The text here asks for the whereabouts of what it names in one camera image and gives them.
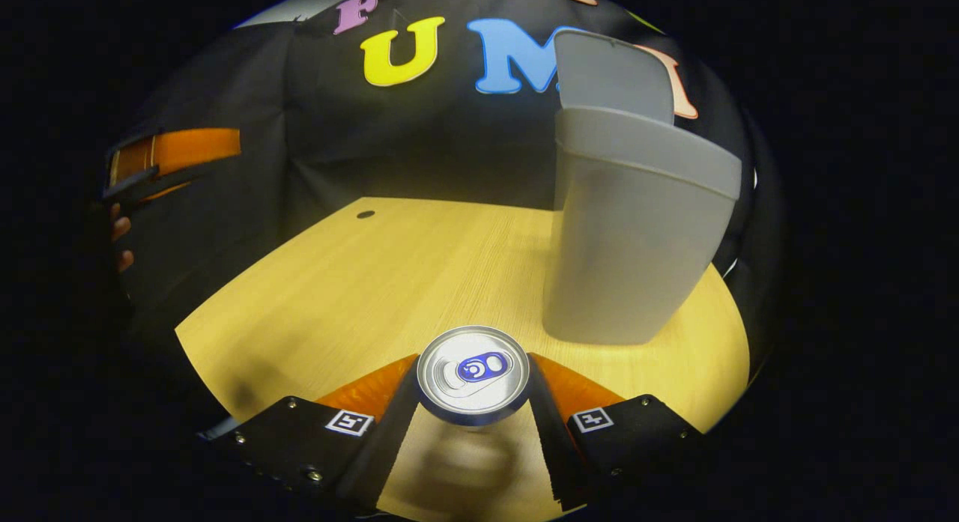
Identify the white desktop garbage bin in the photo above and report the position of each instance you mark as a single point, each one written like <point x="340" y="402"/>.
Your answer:
<point x="629" y="245"/>

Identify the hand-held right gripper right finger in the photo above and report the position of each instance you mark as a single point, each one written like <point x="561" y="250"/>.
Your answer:
<point x="554" y="447"/>

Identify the silver pop can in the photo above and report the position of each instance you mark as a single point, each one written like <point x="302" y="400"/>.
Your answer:
<point x="472" y="372"/>

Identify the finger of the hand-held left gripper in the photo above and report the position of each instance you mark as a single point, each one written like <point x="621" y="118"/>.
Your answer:
<point x="138" y="185"/>
<point x="195" y="149"/>

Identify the wooden desktop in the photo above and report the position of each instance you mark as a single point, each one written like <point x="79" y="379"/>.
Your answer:
<point x="359" y="282"/>

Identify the black backdrop cloth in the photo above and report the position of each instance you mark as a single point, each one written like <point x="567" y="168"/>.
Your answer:
<point x="419" y="147"/>

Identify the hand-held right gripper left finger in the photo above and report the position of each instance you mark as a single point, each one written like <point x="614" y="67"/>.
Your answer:
<point x="374" y="447"/>

